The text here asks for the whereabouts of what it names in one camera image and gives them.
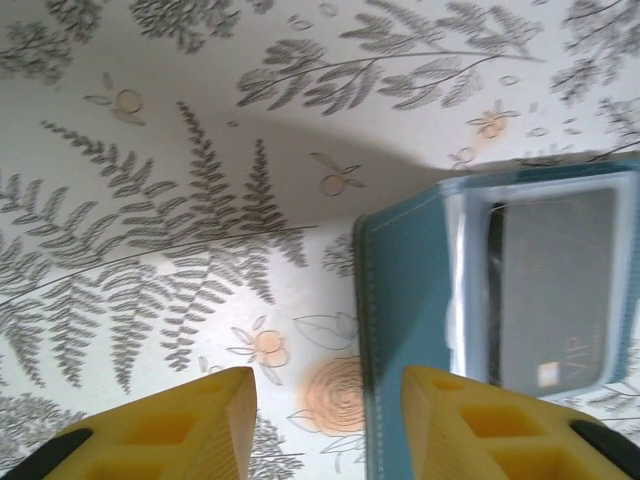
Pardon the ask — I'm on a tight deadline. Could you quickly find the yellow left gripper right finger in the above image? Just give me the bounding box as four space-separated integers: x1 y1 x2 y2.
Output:
402 364 640 480

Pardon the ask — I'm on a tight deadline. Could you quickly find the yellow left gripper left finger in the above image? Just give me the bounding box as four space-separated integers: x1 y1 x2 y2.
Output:
9 366 258 480

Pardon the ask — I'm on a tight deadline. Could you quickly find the black VIP credit card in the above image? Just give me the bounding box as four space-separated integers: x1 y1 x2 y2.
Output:
487 185 621 396

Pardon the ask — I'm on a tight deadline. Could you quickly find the teal card holder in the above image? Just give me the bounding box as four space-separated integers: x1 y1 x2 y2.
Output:
352 154 640 480

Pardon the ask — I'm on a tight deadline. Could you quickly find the floral patterned table cover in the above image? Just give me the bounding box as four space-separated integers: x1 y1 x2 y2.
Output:
0 0 640 480

